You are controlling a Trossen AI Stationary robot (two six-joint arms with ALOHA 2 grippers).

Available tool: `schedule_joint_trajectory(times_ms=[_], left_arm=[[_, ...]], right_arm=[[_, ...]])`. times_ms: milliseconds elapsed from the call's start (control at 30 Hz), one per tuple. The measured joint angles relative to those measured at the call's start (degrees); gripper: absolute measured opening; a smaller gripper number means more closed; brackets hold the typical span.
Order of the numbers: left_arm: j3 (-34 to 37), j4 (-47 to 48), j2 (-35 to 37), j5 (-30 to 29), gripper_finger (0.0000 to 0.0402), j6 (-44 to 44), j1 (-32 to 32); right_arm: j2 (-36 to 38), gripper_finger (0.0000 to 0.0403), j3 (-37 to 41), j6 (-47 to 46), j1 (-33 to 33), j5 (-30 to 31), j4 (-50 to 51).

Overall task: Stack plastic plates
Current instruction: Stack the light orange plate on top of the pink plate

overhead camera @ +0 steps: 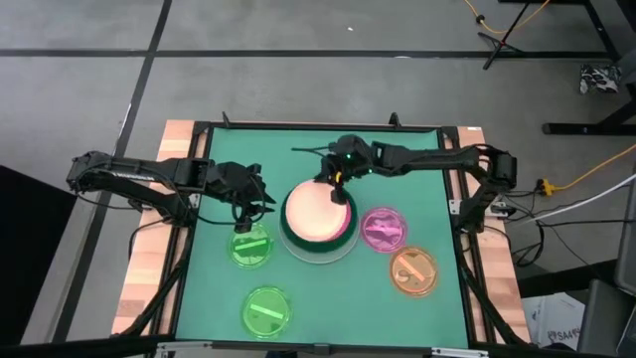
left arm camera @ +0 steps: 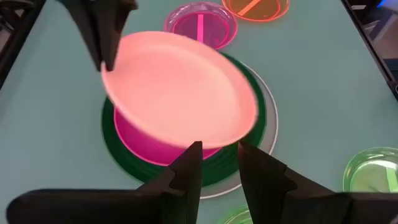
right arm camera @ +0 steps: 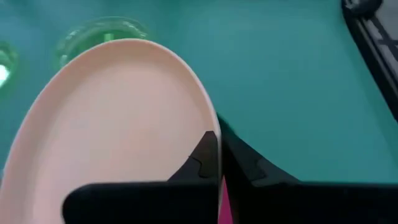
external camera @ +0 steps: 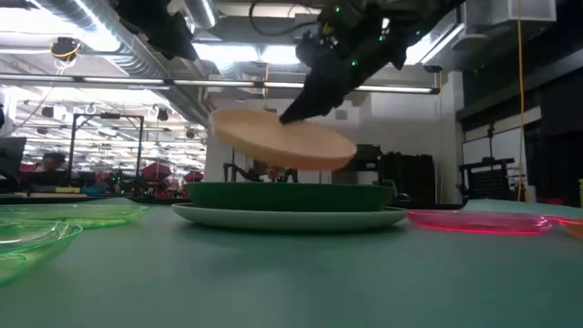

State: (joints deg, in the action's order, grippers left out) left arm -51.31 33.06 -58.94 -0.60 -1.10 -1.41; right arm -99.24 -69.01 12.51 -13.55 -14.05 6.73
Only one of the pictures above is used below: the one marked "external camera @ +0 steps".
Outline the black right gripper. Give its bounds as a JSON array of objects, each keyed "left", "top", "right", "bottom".
[{"left": 278, "top": 26, "right": 389, "bottom": 126}]

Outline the cream plastic plate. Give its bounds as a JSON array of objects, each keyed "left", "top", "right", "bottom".
[{"left": 210, "top": 108, "right": 358, "bottom": 172}]

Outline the dark green plastic plate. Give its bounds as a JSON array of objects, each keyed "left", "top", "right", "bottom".
[{"left": 185, "top": 181, "right": 395, "bottom": 213}]

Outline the clear pink plastic plate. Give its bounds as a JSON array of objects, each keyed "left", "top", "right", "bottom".
[{"left": 407, "top": 209, "right": 553, "bottom": 236}]

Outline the clear green plastic plate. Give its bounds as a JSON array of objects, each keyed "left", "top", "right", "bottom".
[
  {"left": 0, "top": 203, "right": 151, "bottom": 230},
  {"left": 0, "top": 218, "right": 84, "bottom": 286}
]

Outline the clear orange plastic plate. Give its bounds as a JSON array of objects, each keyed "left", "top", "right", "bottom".
[{"left": 557, "top": 216, "right": 583, "bottom": 241}]

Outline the long ceiling light bar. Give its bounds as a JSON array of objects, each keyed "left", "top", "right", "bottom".
[{"left": 0, "top": 75, "right": 441, "bottom": 96}]

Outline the black cabinet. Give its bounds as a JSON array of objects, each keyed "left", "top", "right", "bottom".
[{"left": 381, "top": 152, "right": 437, "bottom": 206}]

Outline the large pale blue plate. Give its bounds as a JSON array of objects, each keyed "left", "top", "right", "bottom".
[{"left": 171, "top": 203, "right": 409, "bottom": 233}]

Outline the green table mat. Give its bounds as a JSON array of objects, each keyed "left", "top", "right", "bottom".
[{"left": 0, "top": 196, "right": 583, "bottom": 328}]

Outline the black wheeled cart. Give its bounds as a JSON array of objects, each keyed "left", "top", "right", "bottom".
[{"left": 457, "top": 157, "right": 518, "bottom": 202}]

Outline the person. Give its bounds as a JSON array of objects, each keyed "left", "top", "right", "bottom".
[{"left": 20, "top": 152, "right": 70, "bottom": 193}]

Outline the dark computer monitor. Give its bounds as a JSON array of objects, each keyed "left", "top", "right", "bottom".
[{"left": 0, "top": 136, "right": 27, "bottom": 179}]

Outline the silver ventilation duct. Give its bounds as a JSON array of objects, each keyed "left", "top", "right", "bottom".
[{"left": 36, "top": 0, "right": 211, "bottom": 125}]

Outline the black gantry frame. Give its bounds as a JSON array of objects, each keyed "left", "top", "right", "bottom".
[{"left": 67, "top": 112, "right": 146, "bottom": 196}]

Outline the hanging yellow cable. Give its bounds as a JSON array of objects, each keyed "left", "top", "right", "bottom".
[{"left": 516, "top": 0, "right": 526, "bottom": 202}]

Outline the black ceiling cable reel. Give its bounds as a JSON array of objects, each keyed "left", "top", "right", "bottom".
[{"left": 48, "top": 36, "right": 82, "bottom": 63}]

